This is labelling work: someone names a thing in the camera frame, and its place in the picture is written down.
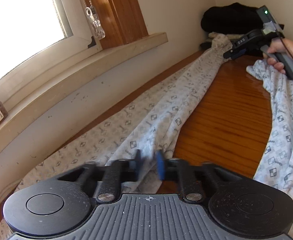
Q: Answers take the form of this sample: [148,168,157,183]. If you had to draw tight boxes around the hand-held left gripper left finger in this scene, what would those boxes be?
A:
[58,150,144,203]

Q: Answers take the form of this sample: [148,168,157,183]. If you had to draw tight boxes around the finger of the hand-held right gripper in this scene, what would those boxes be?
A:
[230,50,247,61]
[223,47,238,59]

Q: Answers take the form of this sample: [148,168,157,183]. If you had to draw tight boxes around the white patterned pants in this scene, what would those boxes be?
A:
[0,34,293,240]

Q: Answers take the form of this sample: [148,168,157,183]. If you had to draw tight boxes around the beige window sill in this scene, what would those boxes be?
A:
[0,32,169,140]

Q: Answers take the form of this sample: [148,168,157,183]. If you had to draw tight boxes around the white patterned folded garment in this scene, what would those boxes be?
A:
[206,31,239,42]

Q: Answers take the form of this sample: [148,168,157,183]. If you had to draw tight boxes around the wooden window frame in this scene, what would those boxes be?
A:
[74,0,149,49]

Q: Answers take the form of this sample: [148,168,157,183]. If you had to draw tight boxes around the clear blind cord pull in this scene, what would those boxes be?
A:
[85,6,106,40]

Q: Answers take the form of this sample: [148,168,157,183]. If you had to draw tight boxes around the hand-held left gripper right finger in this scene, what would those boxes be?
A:
[156,150,239,202]

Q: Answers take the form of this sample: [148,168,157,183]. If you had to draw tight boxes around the window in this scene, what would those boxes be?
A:
[0,0,74,88]

